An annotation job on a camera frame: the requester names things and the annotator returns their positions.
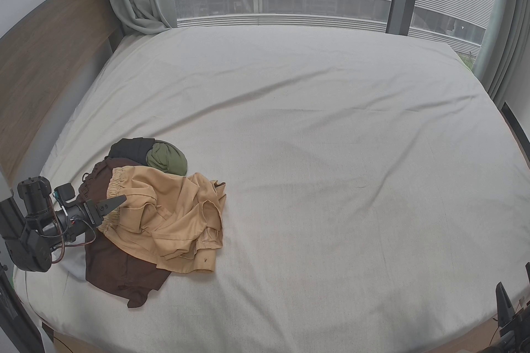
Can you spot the tan shorts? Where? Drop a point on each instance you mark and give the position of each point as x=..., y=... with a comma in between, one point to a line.
x=174, y=215

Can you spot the black garment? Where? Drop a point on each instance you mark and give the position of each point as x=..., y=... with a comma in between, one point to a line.
x=128, y=150

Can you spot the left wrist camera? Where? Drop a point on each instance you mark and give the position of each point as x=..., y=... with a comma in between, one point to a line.
x=65, y=193

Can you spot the bed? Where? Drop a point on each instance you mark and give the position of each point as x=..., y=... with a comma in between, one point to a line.
x=314, y=128

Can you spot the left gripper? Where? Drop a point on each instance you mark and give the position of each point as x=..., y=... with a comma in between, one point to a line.
x=85, y=215

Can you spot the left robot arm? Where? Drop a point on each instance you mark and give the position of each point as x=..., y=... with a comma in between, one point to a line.
x=35, y=243

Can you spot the olive green garment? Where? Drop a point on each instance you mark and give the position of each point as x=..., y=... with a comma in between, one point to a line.
x=167, y=159

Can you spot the brown garment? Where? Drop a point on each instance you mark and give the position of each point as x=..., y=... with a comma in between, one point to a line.
x=120, y=268

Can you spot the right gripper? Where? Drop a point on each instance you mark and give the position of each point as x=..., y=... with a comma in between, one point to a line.
x=515, y=332

